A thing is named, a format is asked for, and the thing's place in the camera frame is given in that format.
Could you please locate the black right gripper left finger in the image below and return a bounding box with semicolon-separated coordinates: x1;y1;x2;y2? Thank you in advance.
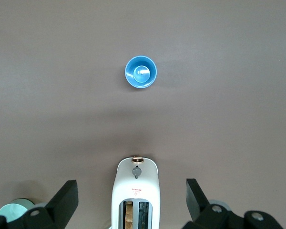
0;180;79;229

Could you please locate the blue ribbed plastic cup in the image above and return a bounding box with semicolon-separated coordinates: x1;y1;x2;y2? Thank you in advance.
124;55;158;89

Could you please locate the mint green bowl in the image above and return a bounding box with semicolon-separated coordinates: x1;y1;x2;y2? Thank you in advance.
0;198;35;224

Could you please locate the white two-slot toaster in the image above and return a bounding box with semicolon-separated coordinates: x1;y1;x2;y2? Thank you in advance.
111;156;161;229

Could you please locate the brown bread slice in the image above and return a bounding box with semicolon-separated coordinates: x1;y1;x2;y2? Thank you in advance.
123;201;134;229

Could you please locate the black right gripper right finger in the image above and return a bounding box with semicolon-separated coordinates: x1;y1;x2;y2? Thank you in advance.
182;178;284;229

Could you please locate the grey toaster lever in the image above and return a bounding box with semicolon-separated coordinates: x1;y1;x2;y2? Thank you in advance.
132;166;143;179

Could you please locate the brown table cover sheet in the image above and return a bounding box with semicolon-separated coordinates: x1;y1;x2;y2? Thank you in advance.
0;0;286;229

